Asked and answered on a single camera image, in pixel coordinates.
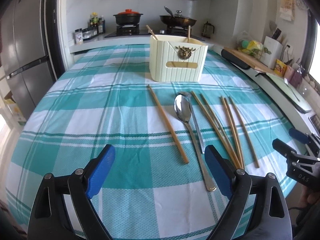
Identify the black wok glass lid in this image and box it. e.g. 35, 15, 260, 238
160, 6, 197, 29

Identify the white knife block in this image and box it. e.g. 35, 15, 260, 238
260, 36, 283, 69

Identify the small steel spoon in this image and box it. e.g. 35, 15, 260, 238
178, 91, 205, 154

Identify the stainless steel refrigerator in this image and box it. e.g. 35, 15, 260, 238
1, 0, 56, 119

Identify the green plastic cutting board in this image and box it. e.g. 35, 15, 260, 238
266, 73, 312, 114

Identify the chopstick in holder right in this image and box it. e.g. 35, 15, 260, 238
187, 26, 191, 43

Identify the yellow snack packet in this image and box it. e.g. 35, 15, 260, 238
273, 59, 287, 77

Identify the dark glass french press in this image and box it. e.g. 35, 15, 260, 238
201, 21, 215, 38

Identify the plastic bag with produce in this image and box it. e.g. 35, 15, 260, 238
236, 31, 271, 59

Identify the teal white checkered tablecloth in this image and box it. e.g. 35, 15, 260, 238
5, 44, 305, 239

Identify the large steel spoon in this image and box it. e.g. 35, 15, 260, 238
174, 94, 216, 192

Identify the chopstick in holder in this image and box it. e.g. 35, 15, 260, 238
146, 25, 158, 41
187, 26, 191, 43

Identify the chopstick in holder left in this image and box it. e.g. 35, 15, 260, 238
146, 25, 158, 41

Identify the black gas stove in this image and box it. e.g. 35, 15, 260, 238
105, 25, 188, 38

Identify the cream ribbed utensil holder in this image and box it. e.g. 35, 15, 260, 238
149, 35, 208, 82

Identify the white labelled spice jar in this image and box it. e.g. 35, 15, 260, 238
74, 28, 83, 44

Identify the wooden chopstick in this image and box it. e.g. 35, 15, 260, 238
229, 97, 260, 168
221, 96, 241, 168
147, 85, 189, 164
223, 98, 245, 169
191, 91, 241, 168
200, 94, 242, 168

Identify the wooden cutting board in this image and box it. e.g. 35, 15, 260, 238
221, 47, 275, 75

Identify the black pot orange lid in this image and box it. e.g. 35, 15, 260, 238
114, 9, 143, 27

